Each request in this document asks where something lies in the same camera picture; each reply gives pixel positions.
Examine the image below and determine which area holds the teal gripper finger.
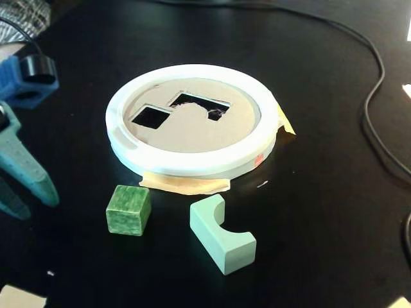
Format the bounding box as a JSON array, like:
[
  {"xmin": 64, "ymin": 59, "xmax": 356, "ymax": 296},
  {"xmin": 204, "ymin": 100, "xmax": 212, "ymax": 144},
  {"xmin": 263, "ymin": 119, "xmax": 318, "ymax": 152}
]
[{"xmin": 0, "ymin": 176, "xmax": 32, "ymax": 221}]

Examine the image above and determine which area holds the thin black cable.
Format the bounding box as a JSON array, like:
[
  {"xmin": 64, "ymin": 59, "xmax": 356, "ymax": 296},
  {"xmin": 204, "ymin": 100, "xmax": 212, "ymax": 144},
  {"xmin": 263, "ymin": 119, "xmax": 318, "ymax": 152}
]
[{"xmin": 0, "ymin": 16, "xmax": 44, "ymax": 56}]

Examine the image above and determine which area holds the beige paper sheet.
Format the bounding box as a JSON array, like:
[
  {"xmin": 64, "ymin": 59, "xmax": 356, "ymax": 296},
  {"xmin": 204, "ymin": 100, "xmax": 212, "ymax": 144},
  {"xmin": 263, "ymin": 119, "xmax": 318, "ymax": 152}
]
[{"xmin": 0, "ymin": 283, "xmax": 48, "ymax": 308}]

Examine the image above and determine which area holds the mint green U-shaped block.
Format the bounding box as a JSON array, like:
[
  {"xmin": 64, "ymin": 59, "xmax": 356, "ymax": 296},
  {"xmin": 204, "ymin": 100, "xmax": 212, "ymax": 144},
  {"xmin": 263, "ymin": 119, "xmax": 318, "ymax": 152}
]
[{"xmin": 189, "ymin": 193, "xmax": 258, "ymax": 276}]

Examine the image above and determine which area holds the silver textured fabric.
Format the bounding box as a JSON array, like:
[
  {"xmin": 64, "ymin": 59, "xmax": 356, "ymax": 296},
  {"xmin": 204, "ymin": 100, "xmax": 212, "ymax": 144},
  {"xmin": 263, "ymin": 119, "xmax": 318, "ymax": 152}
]
[{"xmin": 0, "ymin": 0, "xmax": 53, "ymax": 43}]

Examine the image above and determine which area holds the blue gripper black motor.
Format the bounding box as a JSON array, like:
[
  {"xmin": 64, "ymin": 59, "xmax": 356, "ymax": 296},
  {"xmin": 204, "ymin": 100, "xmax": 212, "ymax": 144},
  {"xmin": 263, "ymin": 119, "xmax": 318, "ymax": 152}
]
[{"xmin": 0, "ymin": 53, "xmax": 61, "ymax": 207}]

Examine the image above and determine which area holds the short black cable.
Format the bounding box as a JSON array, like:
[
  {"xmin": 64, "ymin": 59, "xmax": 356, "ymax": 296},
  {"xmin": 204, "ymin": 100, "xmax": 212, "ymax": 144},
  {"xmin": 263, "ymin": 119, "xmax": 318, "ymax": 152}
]
[{"xmin": 399, "ymin": 211, "xmax": 411, "ymax": 272}]

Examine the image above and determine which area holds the yellow tape piece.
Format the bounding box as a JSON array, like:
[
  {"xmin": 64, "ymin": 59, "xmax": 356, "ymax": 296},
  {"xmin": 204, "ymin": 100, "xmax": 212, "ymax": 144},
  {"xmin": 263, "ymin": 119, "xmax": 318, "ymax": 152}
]
[{"xmin": 275, "ymin": 105, "xmax": 297, "ymax": 136}]

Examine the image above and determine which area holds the beige masking tape strip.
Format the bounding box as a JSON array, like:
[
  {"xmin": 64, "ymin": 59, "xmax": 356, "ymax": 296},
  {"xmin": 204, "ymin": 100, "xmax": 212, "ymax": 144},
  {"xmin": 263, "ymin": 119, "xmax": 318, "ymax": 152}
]
[{"xmin": 139, "ymin": 171, "xmax": 232, "ymax": 196}]

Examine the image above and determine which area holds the white round container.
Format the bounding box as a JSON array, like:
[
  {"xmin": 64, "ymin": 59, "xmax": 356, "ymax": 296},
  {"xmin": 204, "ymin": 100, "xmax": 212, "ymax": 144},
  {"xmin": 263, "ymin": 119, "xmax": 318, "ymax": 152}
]
[{"xmin": 105, "ymin": 64, "xmax": 281, "ymax": 180}]

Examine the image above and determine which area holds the cardboard lid with shaped holes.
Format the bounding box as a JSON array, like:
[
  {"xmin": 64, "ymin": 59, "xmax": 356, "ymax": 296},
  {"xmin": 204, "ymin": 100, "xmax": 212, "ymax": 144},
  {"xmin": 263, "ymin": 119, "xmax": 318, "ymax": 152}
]
[{"xmin": 123, "ymin": 76, "xmax": 259, "ymax": 154}]

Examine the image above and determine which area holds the dark green wooden cube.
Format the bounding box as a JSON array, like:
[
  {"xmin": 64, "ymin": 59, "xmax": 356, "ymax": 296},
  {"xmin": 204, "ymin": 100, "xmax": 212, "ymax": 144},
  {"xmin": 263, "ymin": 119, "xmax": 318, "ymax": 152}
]
[{"xmin": 105, "ymin": 184, "xmax": 152, "ymax": 237}]

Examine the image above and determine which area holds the pale paper corner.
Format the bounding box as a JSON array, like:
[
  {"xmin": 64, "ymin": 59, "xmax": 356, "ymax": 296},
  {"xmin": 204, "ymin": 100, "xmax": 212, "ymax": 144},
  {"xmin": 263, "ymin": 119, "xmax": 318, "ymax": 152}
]
[{"xmin": 387, "ymin": 296, "xmax": 411, "ymax": 308}]

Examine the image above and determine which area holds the long black cable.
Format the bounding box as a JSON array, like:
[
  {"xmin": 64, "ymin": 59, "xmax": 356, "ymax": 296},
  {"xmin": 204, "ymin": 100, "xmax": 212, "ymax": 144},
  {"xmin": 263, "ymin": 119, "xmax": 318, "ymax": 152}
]
[{"xmin": 221, "ymin": 0, "xmax": 411, "ymax": 179}]

